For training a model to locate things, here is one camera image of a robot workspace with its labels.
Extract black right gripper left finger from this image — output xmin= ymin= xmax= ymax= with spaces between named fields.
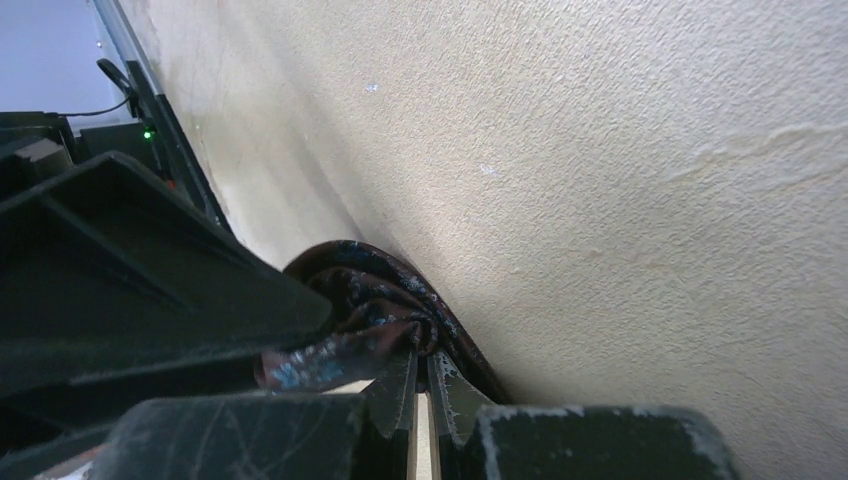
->
xmin=360 ymin=351 xmax=418 ymax=479

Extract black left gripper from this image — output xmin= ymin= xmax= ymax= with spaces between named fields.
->
xmin=1 ymin=111 xmax=331 ymax=396

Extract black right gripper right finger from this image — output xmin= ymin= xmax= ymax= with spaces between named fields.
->
xmin=427 ymin=351 xmax=493 ymax=479

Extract maroon blue floral tie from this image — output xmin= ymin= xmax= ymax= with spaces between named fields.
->
xmin=254 ymin=240 xmax=511 ymax=404

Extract aluminium frame rail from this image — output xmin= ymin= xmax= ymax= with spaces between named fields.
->
xmin=92 ymin=0 xmax=164 ymax=95

